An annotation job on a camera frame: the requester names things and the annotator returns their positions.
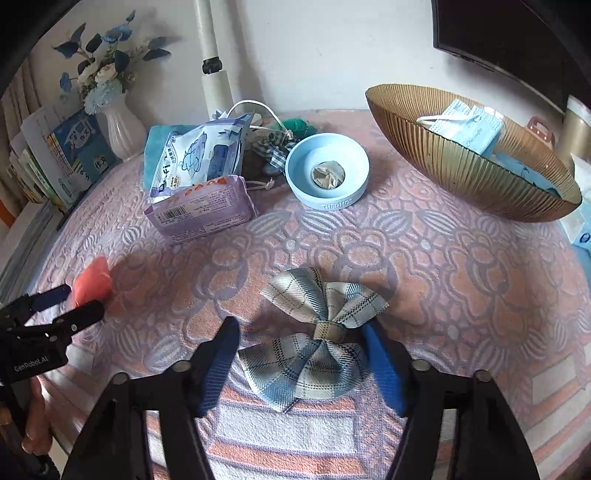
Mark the plaid fabric bow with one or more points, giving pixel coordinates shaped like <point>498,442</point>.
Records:
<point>314,369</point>

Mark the gold thermos bottle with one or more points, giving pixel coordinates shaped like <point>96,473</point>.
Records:
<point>577,134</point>

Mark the row of books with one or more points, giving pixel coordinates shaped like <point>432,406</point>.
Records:
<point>32,175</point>

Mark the coral pink cloth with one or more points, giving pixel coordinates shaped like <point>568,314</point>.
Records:
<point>92,281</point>

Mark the beige curtain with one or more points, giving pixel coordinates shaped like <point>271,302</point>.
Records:
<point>21,101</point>

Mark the blue cover book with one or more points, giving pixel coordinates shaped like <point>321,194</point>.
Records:
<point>83,152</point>

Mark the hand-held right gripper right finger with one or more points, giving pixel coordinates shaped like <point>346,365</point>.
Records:
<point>383,369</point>

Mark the white blue printed packet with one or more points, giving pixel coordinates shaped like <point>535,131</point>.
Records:
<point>198,152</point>

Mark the blue white flower bouquet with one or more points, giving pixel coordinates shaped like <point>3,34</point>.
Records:
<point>106,69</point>

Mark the dark monitor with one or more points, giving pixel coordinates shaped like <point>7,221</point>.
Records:
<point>508,27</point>

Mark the purple packet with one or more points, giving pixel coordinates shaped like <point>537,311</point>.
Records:
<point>203,212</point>

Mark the green item clear wrapper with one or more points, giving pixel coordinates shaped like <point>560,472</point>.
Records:
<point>295,128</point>

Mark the white ribbed vase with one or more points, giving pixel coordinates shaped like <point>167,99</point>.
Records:
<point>122,129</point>

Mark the gold ribbed bowl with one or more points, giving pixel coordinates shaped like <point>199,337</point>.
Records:
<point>461,170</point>

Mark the light blue round dish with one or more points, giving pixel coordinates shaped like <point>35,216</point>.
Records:
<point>300,175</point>

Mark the beige fabric scrunchie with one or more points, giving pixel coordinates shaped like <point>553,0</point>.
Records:
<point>328,175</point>

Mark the checked fabric scrunchie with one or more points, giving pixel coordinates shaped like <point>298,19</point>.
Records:
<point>272,152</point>

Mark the blue tissue box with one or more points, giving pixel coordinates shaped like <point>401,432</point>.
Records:
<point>579,217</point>

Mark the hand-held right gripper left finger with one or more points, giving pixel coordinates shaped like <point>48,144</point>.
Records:
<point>217,369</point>

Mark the pink floral blanket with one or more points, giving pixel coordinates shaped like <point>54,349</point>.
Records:
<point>461,286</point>

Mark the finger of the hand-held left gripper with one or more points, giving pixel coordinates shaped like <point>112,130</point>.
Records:
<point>48,297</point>
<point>81,316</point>

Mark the white desk lamp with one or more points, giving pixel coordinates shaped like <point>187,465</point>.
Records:
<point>214,41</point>

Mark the person's left hand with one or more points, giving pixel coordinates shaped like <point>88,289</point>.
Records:
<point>37,415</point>

